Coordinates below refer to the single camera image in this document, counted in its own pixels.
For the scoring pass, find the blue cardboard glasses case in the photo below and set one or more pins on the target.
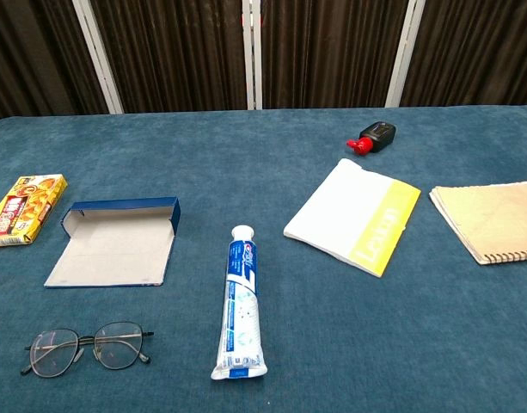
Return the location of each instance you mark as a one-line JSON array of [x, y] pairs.
[[112, 249]]

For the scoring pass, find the blue felt table mat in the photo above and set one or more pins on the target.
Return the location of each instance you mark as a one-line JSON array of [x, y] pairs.
[[332, 344]]

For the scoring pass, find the black bottle red cap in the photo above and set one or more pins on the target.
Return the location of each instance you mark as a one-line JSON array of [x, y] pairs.
[[379, 135]]

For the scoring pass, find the dark brown curtain panel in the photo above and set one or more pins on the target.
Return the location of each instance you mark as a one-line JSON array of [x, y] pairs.
[[173, 51], [31, 51], [332, 51], [473, 51]]

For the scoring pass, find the white blue toothpaste tube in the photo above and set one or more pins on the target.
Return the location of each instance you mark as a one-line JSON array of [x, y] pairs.
[[241, 310]]

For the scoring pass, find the white frame post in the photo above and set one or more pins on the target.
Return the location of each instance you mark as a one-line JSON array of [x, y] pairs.
[[258, 64], [404, 51], [98, 56]]

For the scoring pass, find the white and yellow book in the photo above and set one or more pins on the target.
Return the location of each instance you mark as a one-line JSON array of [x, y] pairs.
[[349, 215]]

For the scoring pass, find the tan spiral notebook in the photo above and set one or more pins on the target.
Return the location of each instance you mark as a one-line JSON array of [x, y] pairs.
[[491, 219]]

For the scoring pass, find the yellow snack box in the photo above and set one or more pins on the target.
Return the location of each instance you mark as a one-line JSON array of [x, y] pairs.
[[22, 211]]

